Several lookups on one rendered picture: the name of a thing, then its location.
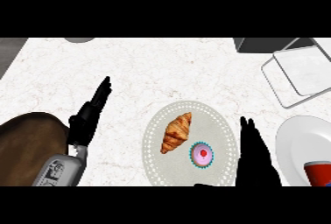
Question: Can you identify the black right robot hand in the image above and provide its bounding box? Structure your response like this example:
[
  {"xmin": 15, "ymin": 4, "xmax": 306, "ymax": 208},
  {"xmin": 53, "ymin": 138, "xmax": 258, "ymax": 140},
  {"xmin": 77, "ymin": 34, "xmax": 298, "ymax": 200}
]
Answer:
[{"xmin": 192, "ymin": 115, "xmax": 284, "ymax": 187}]

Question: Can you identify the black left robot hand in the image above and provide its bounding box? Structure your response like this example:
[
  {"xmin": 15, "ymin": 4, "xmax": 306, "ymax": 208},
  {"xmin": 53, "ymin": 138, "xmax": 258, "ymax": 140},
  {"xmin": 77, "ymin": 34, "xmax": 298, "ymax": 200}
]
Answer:
[{"xmin": 66, "ymin": 75, "xmax": 114, "ymax": 148}]

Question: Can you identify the pink cupcake teal wrapper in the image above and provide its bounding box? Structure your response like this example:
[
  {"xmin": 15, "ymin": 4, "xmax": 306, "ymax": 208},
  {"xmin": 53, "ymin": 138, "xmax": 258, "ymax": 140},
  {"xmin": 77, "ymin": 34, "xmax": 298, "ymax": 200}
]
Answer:
[{"xmin": 187, "ymin": 141, "xmax": 214, "ymax": 170}]

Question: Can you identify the round grey lace placemat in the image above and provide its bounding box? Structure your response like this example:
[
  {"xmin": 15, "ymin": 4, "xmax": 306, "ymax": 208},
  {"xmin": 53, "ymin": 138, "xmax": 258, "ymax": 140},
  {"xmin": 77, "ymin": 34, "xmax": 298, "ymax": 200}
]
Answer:
[{"xmin": 140, "ymin": 100, "xmax": 239, "ymax": 187}]

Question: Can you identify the white round plate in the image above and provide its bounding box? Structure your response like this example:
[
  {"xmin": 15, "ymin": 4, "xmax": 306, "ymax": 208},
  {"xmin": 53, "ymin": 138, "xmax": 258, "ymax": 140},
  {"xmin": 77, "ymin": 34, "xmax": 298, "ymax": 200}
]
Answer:
[{"xmin": 273, "ymin": 115, "xmax": 331, "ymax": 187}]

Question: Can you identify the red can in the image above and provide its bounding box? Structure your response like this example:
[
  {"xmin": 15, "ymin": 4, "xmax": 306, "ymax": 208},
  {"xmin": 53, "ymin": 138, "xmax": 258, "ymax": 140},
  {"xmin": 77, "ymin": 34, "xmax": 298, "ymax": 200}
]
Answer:
[{"xmin": 303, "ymin": 160, "xmax": 331, "ymax": 187}]

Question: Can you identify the brown wooden bowl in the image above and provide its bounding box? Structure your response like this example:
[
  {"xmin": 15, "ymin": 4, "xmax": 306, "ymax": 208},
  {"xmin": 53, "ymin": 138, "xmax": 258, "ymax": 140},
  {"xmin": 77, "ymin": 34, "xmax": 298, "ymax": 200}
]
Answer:
[{"xmin": 0, "ymin": 111, "xmax": 71, "ymax": 187}]

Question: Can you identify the golden brown croissant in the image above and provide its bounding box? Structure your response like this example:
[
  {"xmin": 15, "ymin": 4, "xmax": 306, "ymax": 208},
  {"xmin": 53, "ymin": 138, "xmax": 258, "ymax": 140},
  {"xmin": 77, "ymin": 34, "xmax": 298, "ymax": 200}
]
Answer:
[{"xmin": 159, "ymin": 111, "xmax": 193, "ymax": 155}]

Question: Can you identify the grey round object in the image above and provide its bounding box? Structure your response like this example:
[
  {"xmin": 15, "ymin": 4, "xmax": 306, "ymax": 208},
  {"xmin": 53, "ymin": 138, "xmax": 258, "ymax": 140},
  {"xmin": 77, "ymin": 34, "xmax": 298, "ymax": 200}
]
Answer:
[{"xmin": 63, "ymin": 38, "xmax": 96, "ymax": 44}]

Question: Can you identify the dark grey appliance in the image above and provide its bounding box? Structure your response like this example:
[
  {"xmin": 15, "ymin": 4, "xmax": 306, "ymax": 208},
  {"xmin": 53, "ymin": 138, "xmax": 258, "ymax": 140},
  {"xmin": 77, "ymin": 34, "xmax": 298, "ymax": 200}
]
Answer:
[{"xmin": 0, "ymin": 38, "xmax": 28, "ymax": 80}]

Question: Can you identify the dark grey box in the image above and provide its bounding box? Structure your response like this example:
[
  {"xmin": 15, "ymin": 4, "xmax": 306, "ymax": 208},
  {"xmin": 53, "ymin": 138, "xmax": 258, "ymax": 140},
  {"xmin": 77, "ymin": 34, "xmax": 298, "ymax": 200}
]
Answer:
[{"xmin": 232, "ymin": 38, "xmax": 318, "ymax": 54}]

